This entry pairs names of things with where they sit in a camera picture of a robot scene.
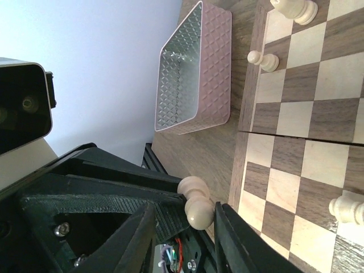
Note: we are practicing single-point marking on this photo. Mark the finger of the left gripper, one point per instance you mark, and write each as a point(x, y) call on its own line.
point(91, 170)

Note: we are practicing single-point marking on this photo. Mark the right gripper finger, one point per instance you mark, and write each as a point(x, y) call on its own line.
point(240, 249)

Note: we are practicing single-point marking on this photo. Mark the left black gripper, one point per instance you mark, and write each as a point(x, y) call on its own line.
point(153, 219)

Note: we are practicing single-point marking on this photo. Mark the light pawn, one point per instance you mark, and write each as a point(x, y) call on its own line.
point(198, 207)

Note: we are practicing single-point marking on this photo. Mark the light chess piece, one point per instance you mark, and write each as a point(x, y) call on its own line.
point(268, 62)

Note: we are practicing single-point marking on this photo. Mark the wooden chess board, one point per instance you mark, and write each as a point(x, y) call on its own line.
point(259, 195)

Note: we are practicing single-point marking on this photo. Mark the left metal tray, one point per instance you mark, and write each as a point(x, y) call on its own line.
point(194, 81)

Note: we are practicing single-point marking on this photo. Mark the black frame posts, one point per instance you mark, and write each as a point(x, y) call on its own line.
point(150, 160)

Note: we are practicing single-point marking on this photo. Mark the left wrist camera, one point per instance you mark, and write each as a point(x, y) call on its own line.
point(27, 97)

